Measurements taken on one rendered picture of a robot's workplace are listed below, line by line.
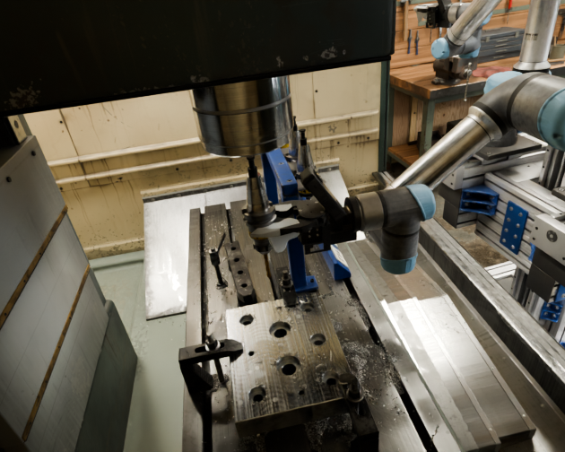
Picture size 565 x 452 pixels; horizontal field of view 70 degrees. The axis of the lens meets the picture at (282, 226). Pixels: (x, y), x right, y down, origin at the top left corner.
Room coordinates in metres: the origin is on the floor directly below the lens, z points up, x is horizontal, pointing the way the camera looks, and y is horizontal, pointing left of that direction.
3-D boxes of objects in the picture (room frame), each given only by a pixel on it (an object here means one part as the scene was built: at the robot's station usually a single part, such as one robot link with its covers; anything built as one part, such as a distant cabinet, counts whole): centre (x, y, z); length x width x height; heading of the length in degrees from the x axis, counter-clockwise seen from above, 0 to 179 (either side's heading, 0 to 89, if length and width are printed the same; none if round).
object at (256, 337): (0.59, 0.03, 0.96); 0.29 x 0.23 x 0.05; 7
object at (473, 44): (1.69, -0.81, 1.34); 0.11 x 0.08 x 0.11; 116
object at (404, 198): (0.70, -0.24, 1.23); 0.11 x 0.08 x 0.09; 97
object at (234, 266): (0.92, 0.14, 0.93); 0.26 x 0.05 x 0.06; 12
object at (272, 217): (0.66, 0.04, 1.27); 0.06 x 0.06 x 0.03
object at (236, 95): (0.66, 0.04, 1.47); 0.16 x 0.16 x 0.12
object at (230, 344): (0.59, 0.18, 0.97); 0.13 x 0.03 x 0.15; 97
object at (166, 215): (1.31, 0.11, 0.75); 0.89 x 0.70 x 0.26; 97
